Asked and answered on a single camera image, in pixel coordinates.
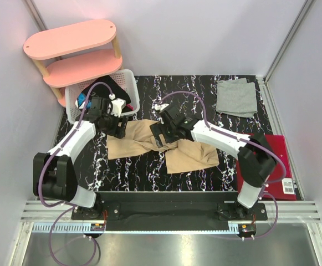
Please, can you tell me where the beige t shirt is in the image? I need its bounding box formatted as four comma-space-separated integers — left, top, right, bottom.
106, 119, 219, 174

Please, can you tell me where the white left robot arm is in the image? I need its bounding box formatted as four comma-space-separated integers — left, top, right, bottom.
33, 97, 127, 219

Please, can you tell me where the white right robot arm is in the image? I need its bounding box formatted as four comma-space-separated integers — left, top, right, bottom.
150, 104, 277, 220

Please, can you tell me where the black t shirt in basket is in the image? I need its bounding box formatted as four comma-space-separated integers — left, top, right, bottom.
81, 75, 134, 113

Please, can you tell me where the blue white patterned garment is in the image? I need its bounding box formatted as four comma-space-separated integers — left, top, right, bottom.
75, 93, 86, 110

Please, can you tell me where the white plastic laundry basket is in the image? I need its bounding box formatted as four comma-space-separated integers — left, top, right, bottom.
65, 69, 140, 124

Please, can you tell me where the pink three-tier wooden shelf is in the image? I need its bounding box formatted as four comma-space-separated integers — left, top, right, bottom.
23, 19, 123, 106

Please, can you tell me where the folded grey t shirt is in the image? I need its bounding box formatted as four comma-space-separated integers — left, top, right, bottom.
216, 78, 258, 118

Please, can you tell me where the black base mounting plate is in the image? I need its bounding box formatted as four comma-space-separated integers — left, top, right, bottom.
71, 192, 268, 234

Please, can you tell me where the left electronics connector board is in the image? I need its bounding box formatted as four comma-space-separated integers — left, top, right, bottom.
90, 223, 105, 232

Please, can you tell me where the electronics connector board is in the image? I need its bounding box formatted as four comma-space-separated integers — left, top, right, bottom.
90, 223, 105, 232
239, 224, 257, 234

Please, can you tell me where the right electronics connector board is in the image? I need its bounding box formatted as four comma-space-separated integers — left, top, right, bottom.
239, 224, 257, 234

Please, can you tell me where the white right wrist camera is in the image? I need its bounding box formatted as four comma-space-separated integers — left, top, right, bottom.
154, 104, 169, 112

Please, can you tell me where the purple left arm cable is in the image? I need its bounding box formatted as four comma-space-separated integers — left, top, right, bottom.
38, 82, 122, 265

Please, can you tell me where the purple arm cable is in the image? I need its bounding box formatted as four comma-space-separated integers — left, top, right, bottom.
38, 82, 122, 265
157, 91, 279, 239

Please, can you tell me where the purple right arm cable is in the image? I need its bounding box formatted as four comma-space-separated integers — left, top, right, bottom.
157, 91, 279, 239

